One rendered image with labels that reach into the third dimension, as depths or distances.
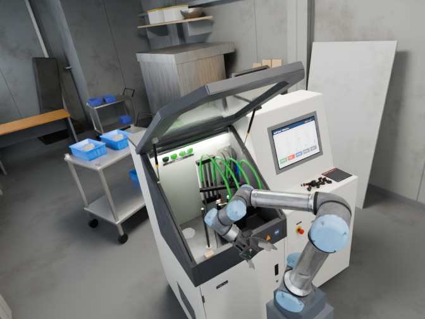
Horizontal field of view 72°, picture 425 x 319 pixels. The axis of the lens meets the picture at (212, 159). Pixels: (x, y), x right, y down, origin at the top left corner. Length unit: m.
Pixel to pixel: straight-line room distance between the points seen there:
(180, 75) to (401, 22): 2.64
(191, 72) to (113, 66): 3.46
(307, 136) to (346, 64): 1.45
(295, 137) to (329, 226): 1.23
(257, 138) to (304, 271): 1.02
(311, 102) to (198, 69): 2.49
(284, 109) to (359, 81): 1.49
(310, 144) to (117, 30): 6.07
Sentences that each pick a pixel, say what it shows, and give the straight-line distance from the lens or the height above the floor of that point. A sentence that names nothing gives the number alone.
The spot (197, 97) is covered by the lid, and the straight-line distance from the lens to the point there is 1.06.
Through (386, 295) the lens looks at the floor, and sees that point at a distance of 2.93.
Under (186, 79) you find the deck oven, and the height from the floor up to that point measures 1.41.
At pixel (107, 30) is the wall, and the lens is 7.55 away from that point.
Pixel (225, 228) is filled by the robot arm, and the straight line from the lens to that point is 1.29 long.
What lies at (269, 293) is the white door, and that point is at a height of 0.36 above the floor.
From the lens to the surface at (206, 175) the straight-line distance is 2.09.
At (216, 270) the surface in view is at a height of 0.83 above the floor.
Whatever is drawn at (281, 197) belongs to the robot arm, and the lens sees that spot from 1.24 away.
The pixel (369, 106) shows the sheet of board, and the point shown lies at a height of 1.14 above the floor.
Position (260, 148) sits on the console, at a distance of 2.01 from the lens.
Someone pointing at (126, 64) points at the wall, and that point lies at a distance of 7.66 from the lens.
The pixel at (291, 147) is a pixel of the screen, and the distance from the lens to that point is 2.18.
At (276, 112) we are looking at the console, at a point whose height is 1.52.
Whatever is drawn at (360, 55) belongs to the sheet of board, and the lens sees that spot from 3.49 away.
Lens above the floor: 2.18
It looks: 26 degrees down
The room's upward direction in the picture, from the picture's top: 8 degrees counter-clockwise
